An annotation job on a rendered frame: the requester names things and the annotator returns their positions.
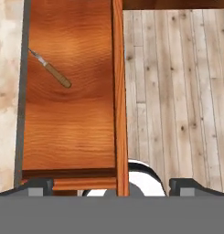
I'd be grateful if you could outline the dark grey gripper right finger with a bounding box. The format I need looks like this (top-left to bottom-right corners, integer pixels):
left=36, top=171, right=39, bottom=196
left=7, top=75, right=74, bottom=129
left=168, top=177, right=224, bottom=197

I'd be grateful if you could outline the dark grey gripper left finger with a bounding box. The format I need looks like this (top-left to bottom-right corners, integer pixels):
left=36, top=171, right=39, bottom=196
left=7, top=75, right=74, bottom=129
left=0, top=177, right=54, bottom=197

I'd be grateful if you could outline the open wooden drawer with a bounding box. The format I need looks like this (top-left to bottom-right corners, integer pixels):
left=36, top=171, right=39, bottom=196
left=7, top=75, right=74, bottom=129
left=21, top=0, right=118, bottom=192

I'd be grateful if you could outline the wooden drawer front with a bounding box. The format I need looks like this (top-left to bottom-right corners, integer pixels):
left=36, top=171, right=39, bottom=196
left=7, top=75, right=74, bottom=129
left=111, top=0, right=131, bottom=197

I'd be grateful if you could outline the white and black round thing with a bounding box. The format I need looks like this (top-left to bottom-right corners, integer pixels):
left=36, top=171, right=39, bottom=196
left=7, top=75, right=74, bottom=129
left=82, top=158, right=167, bottom=197

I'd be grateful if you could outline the dark wooden cabinet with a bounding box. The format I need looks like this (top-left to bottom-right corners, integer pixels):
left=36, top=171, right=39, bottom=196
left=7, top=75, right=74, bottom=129
left=122, top=0, right=224, bottom=11

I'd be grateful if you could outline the wooden-handled pizza cutter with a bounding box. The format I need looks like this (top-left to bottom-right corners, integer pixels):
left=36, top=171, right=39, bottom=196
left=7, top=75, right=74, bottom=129
left=27, top=48, right=72, bottom=90

